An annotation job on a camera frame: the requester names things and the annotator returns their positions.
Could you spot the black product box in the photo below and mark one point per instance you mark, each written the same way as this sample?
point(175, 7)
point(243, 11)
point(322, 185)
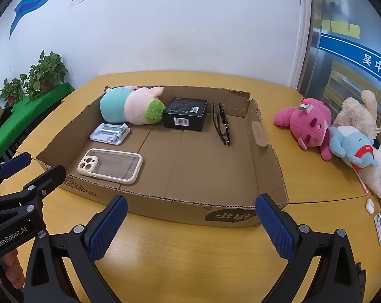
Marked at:
point(184, 113)

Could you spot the blue wave wall decal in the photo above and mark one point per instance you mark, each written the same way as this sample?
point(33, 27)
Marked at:
point(29, 6)

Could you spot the yellow sticky note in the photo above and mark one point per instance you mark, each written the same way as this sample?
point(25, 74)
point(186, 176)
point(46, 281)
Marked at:
point(340, 27)
point(326, 25)
point(354, 30)

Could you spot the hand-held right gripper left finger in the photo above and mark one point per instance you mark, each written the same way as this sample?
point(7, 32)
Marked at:
point(106, 227)

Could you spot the white phone stand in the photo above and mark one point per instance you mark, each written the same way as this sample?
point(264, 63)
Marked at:
point(110, 132)

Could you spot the blue plush toy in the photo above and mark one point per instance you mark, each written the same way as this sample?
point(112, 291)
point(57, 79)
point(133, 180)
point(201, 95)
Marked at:
point(348, 142)

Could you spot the white plush toy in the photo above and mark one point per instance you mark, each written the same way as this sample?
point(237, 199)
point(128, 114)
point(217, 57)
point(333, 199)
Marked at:
point(378, 176)

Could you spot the cream phone case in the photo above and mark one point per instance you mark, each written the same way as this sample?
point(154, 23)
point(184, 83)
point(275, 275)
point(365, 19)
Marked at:
point(87, 165)

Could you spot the pink plush toy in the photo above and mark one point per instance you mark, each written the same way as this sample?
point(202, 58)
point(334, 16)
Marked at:
point(307, 126)

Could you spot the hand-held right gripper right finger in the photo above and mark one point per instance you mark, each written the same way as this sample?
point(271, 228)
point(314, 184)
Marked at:
point(274, 227)

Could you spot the white earbuds case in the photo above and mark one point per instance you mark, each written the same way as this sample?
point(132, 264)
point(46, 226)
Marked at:
point(370, 204)

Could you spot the small potted plant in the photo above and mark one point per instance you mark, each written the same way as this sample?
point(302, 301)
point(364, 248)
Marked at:
point(10, 91)

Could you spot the large potted plant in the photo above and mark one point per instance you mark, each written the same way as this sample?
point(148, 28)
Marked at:
point(45, 69)

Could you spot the wooden desktop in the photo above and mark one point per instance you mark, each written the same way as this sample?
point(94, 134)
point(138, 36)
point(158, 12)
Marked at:
point(178, 258)

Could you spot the dark patterned sunglasses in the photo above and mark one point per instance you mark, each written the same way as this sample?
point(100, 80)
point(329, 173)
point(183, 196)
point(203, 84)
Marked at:
point(223, 129)

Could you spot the green table cloth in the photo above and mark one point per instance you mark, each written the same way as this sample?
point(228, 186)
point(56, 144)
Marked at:
point(20, 116)

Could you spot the person's left hand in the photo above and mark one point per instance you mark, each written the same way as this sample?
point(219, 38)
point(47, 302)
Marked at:
point(15, 268)

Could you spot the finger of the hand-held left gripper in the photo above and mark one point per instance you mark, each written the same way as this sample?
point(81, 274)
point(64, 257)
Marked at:
point(51, 176)
point(15, 164)

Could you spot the teal and pink plush pig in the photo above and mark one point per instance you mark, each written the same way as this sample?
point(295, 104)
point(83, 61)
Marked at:
point(127, 107)

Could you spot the brown cardboard box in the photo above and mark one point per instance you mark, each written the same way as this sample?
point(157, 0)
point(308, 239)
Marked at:
point(193, 164)

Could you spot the pink pen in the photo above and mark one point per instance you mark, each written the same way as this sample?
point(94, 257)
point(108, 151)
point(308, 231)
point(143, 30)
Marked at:
point(363, 185)

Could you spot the cream fuzzy plush toy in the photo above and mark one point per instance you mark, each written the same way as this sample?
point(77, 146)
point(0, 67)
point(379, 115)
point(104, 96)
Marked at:
point(358, 110)

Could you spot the glass door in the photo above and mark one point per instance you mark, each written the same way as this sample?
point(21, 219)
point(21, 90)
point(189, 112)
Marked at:
point(351, 53)

